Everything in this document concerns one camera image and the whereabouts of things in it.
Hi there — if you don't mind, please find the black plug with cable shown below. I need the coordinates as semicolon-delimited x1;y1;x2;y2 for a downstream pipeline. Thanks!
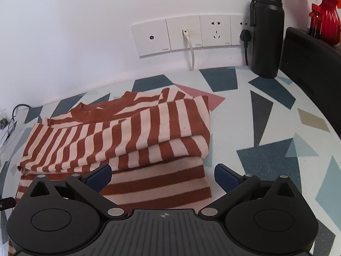
240;29;252;66

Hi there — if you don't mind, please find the black cabinet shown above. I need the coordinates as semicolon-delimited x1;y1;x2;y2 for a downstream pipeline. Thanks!
278;27;341;140

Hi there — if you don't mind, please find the black insulated bottle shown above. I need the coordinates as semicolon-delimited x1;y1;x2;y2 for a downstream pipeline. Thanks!
250;0;285;79

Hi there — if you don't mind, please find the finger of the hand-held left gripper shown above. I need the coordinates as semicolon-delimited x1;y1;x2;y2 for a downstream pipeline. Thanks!
0;197;16;210

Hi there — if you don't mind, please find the small red bottle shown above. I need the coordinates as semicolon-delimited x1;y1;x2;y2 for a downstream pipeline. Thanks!
308;3;323;38

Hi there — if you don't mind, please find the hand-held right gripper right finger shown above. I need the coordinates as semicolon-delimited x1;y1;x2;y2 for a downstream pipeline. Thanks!
198;163;304;218

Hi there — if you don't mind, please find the black looped cable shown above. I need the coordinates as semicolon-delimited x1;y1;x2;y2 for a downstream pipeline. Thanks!
0;105;32;145

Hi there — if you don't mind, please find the brown white striped shirt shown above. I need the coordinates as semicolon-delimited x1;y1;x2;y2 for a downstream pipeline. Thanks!
8;87;212;256

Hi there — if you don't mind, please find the red vase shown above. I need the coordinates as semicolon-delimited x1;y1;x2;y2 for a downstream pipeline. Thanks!
318;0;341;46

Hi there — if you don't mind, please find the white wall socket panel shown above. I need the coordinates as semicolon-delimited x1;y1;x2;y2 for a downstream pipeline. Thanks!
132;15;253;57

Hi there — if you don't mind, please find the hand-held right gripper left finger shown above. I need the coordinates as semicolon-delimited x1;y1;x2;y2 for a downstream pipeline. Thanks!
28;164;129;218

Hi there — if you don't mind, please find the white plugged cable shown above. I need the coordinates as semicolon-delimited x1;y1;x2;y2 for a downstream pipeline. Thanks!
182;30;195;71

